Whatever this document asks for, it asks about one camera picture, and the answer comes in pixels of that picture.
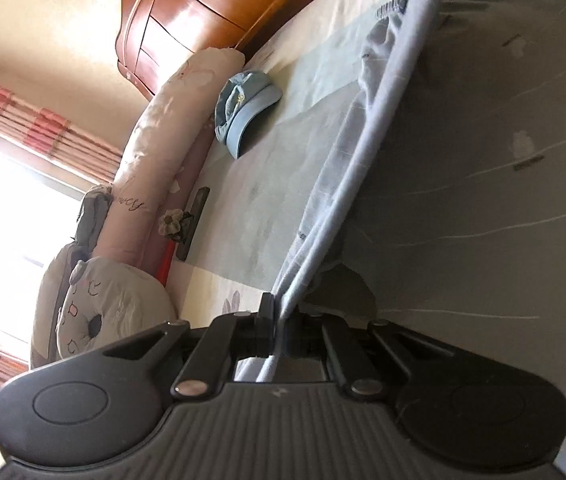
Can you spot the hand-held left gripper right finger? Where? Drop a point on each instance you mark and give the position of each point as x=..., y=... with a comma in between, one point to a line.
x=335, y=345

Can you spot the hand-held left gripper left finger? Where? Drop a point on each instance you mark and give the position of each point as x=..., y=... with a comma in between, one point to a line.
x=263, y=330

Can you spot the grey pants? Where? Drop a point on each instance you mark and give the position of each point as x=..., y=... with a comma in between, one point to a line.
x=463, y=160

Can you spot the red cloth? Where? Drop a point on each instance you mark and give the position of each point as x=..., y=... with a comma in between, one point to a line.
x=165, y=262

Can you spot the black flat bar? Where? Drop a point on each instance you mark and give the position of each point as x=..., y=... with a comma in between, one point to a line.
x=194, y=222

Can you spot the grey animal face cushion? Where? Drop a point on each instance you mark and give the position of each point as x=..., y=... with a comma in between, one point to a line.
x=118, y=305

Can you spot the blue cap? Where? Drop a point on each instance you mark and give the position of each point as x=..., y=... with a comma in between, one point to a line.
x=248, y=110

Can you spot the grey-green folded cloth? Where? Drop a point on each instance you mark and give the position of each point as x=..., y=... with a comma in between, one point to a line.
x=92, y=215

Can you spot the wooden headboard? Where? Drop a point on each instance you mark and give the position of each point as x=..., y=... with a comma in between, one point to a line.
x=203, y=15

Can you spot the grey pillow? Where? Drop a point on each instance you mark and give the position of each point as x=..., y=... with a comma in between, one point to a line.
x=45, y=305

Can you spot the long pink floral pillow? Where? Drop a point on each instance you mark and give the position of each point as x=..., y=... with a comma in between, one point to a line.
x=163, y=130

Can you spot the window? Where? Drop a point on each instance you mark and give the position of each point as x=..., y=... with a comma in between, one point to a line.
x=13, y=220

